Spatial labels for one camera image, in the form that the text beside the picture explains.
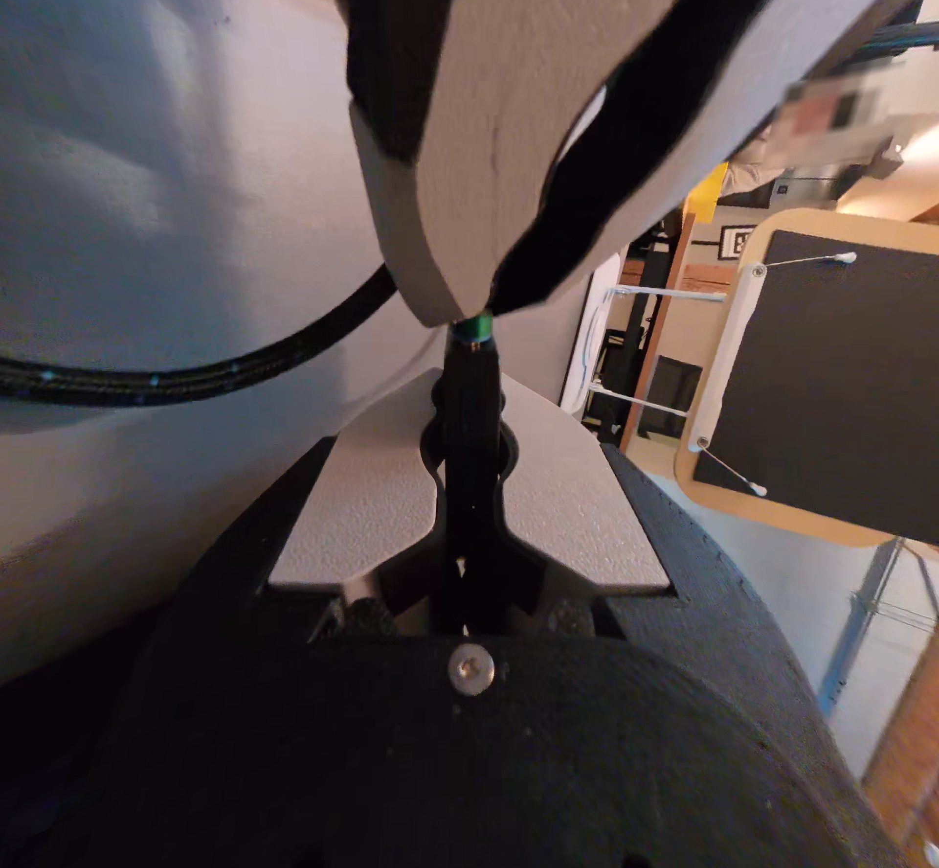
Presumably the black board with wooden rim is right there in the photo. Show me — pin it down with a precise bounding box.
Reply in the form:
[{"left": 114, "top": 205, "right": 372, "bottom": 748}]
[{"left": 673, "top": 207, "right": 939, "bottom": 548}]

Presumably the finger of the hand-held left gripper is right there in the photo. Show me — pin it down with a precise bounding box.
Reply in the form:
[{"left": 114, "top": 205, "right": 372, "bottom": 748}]
[
  {"left": 488, "top": 0, "right": 939, "bottom": 319},
  {"left": 351, "top": 0, "right": 718, "bottom": 329}
]

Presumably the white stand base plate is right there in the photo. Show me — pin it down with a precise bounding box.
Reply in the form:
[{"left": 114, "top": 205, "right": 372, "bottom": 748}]
[{"left": 561, "top": 251, "right": 625, "bottom": 415}]

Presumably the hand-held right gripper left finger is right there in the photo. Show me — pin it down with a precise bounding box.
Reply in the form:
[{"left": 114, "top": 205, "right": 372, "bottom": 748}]
[{"left": 267, "top": 367, "right": 446, "bottom": 588}]

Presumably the black braided hdmi cable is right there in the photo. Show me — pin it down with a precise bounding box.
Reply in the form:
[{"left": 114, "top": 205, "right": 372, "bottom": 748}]
[{"left": 0, "top": 262, "right": 496, "bottom": 408}]

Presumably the black usb hub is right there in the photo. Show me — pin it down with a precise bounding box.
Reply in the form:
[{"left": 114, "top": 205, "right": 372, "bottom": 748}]
[{"left": 437, "top": 328, "right": 509, "bottom": 638}]

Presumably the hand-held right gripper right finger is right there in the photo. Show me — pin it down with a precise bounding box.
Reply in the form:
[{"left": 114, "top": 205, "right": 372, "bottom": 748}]
[{"left": 497, "top": 373, "right": 673, "bottom": 588}]

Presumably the small yellow box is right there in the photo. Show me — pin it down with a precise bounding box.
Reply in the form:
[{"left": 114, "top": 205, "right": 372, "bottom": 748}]
[{"left": 686, "top": 163, "right": 729, "bottom": 223}]

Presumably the black computer monitor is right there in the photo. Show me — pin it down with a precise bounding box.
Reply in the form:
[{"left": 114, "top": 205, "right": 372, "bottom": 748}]
[{"left": 638, "top": 356, "right": 704, "bottom": 439}]

